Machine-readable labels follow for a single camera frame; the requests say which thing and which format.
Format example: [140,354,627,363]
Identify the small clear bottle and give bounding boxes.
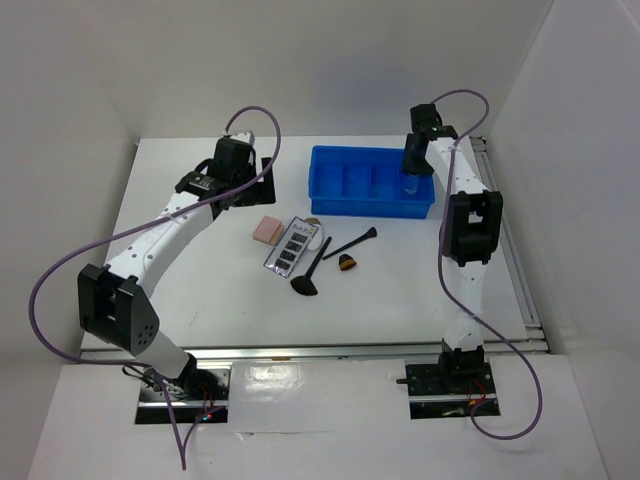
[403,174,421,195]

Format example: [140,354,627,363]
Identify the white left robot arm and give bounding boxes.
[77,131,275,399]

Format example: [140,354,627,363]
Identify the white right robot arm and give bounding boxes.
[402,103,503,392]

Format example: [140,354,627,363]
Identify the black fan makeup brush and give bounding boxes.
[290,236,332,297]

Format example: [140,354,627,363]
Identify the slim black makeup brush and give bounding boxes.
[322,227,378,260]

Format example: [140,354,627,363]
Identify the blue plastic organizer bin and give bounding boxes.
[308,145,436,219]

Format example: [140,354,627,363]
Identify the short brown kabuki brush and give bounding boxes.
[338,254,357,272]

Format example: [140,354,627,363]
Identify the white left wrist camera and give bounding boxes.
[224,130,255,146]

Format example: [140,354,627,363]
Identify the aluminium right side rail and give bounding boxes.
[470,137,551,354]

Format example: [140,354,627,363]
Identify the aluminium rail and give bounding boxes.
[470,137,551,354]
[82,339,550,361]

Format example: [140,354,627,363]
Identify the aluminium front rail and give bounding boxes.
[82,339,550,361]

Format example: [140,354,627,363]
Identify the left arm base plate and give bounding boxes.
[122,362,232,425]

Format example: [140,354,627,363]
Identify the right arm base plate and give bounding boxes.
[395,362,501,420]

